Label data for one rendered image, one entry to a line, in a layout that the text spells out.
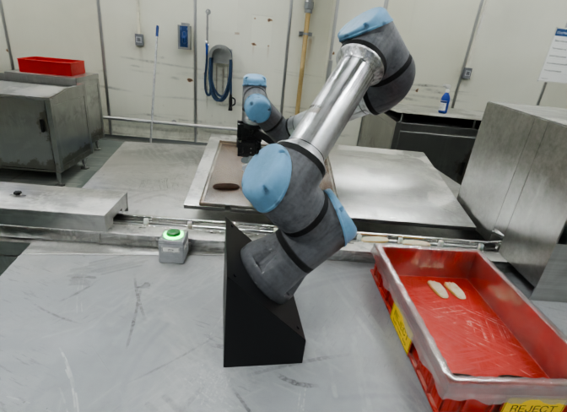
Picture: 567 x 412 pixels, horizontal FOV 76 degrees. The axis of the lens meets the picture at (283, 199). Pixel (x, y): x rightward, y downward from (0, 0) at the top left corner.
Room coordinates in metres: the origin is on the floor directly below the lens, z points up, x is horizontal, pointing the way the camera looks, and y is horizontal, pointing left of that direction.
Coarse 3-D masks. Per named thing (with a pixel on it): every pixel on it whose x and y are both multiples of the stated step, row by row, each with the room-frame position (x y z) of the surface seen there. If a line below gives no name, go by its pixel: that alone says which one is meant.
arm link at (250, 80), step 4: (244, 76) 1.19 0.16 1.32; (248, 76) 1.19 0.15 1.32; (252, 76) 1.19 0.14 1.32; (256, 76) 1.20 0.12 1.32; (260, 76) 1.20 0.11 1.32; (244, 80) 1.18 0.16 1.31; (248, 80) 1.17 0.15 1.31; (252, 80) 1.16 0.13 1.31; (256, 80) 1.17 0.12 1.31; (260, 80) 1.17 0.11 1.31; (264, 80) 1.18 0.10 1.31; (244, 84) 1.18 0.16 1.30; (248, 84) 1.17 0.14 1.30; (252, 84) 1.16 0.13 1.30; (256, 84) 1.16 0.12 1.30; (260, 84) 1.17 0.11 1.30; (264, 84) 1.18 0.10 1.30; (244, 88) 1.18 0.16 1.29; (248, 88) 1.16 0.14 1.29; (264, 88) 1.19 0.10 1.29; (244, 92) 1.16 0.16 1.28; (244, 108) 1.19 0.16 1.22
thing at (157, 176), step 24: (144, 144) 1.96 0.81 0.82; (168, 144) 2.00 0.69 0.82; (120, 168) 1.56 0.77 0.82; (144, 168) 1.60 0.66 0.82; (168, 168) 1.63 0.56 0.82; (192, 168) 1.66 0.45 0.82; (144, 192) 1.33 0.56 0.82; (168, 192) 1.35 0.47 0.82; (456, 192) 1.71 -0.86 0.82; (168, 216) 1.15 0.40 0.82; (192, 216) 1.17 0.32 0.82; (216, 216) 1.19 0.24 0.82; (240, 216) 1.21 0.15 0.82; (264, 216) 1.23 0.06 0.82; (48, 240) 0.92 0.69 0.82; (480, 240) 1.22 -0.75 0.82
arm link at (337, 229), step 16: (336, 208) 0.65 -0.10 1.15; (320, 224) 0.62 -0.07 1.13; (336, 224) 0.64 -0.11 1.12; (352, 224) 0.64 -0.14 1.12; (288, 240) 0.64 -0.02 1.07; (304, 240) 0.62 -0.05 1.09; (320, 240) 0.62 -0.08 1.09; (336, 240) 0.63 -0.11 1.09; (304, 256) 0.62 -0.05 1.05; (320, 256) 0.63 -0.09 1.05
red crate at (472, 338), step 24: (384, 288) 0.82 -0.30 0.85; (408, 288) 0.87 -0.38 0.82; (432, 312) 0.77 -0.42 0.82; (456, 312) 0.78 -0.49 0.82; (480, 312) 0.79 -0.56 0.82; (432, 336) 0.68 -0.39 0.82; (456, 336) 0.69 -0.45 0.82; (480, 336) 0.70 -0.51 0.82; (504, 336) 0.71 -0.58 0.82; (456, 360) 0.61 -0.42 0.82; (480, 360) 0.62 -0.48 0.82; (504, 360) 0.63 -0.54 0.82; (528, 360) 0.64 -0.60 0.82; (432, 384) 0.51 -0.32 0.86; (432, 408) 0.48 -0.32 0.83; (456, 408) 0.48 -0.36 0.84; (480, 408) 0.48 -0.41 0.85
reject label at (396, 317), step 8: (392, 312) 0.72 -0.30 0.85; (400, 312) 0.69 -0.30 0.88; (392, 320) 0.71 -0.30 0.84; (400, 320) 0.68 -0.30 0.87; (400, 328) 0.67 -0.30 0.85; (400, 336) 0.66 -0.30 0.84; (408, 344) 0.61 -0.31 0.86; (528, 400) 0.48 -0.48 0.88; (536, 400) 0.48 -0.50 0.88; (504, 408) 0.48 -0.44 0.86; (512, 408) 0.48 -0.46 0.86; (520, 408) 0.48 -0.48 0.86; (528, 408) 0.48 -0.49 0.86; (536, 408) 0.48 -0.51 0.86; (544, 408) 0.48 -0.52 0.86; (552, 408) 0.48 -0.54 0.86; (560, 408) 0.48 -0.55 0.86
